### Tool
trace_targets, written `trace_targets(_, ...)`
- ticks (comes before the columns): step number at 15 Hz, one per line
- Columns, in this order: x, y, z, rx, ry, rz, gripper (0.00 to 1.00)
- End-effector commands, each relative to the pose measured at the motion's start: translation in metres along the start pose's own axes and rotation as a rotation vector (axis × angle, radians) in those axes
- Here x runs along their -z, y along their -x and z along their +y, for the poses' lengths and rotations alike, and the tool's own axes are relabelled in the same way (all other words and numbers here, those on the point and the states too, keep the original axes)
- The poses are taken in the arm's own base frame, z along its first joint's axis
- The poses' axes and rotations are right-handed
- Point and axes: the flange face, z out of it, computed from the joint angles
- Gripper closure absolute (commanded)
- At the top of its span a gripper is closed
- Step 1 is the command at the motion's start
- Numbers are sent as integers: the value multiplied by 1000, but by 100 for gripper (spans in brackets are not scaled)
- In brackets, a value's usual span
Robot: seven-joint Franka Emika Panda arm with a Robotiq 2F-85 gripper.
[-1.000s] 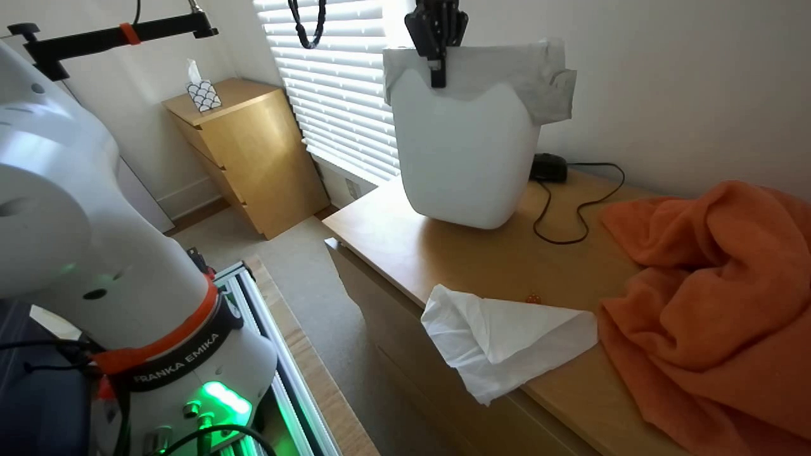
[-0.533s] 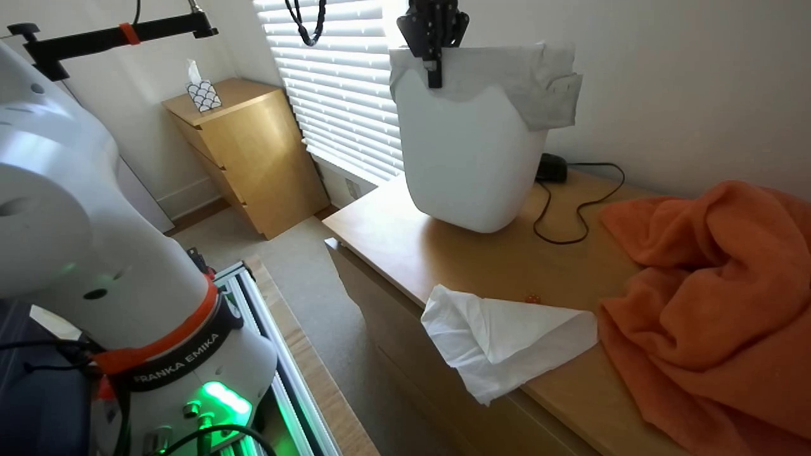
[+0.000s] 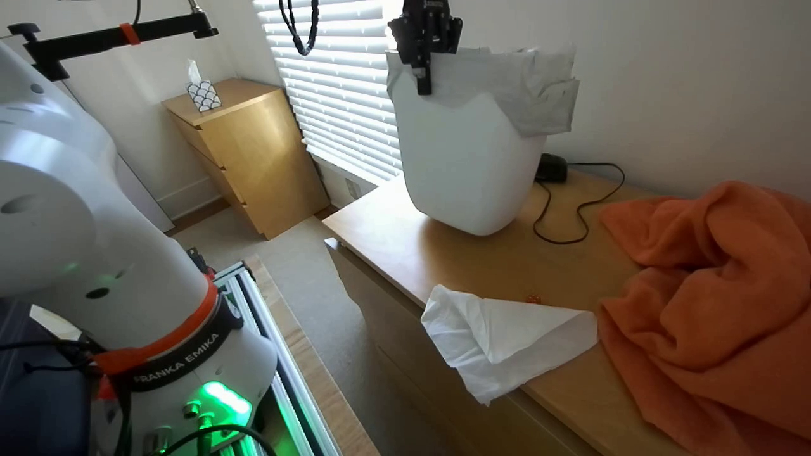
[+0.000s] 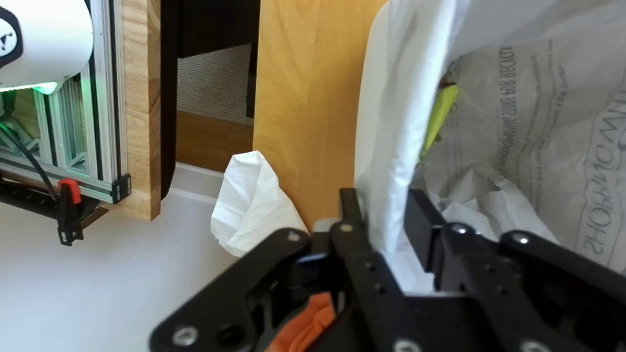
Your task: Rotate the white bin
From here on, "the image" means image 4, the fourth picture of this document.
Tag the yellow-green scrap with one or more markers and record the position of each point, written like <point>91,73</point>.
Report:
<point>441,118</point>

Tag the wooden cart board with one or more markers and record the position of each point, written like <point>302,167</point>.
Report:
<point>140,104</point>

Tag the crumpled white cloth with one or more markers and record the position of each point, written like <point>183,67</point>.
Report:
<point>251,202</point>

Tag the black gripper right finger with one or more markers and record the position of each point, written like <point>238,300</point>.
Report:
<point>521,286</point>

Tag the aluminium frame rail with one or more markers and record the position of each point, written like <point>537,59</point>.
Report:
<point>72,137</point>

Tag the light wooden cabinet panel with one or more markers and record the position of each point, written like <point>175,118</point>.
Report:
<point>306,98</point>

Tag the white plastic bin liner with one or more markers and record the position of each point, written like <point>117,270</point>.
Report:
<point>549,118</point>

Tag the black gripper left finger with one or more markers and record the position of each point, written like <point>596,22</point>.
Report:
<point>365,286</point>

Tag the crumpled white paper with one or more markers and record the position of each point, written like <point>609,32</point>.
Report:
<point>502,212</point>

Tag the black clamp with red part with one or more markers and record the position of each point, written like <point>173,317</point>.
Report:
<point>70,208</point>

